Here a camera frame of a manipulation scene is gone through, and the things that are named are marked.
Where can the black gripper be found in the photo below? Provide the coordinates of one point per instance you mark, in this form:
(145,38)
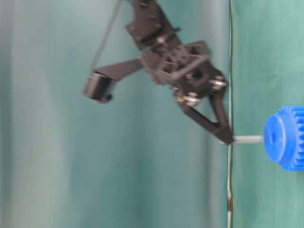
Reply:
(188,69)

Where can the blue plastic gear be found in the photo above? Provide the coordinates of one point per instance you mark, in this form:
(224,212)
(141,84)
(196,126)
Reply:
(284,138)

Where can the green table mat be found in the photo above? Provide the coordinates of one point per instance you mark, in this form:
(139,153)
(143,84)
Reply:
(267,67)

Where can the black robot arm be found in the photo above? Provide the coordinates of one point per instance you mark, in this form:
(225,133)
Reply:
(150,28)

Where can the grey metal shaft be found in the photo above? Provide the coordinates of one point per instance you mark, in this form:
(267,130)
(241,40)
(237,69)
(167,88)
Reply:
(247,139)

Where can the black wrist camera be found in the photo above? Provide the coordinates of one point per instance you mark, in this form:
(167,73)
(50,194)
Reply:
(98,88)

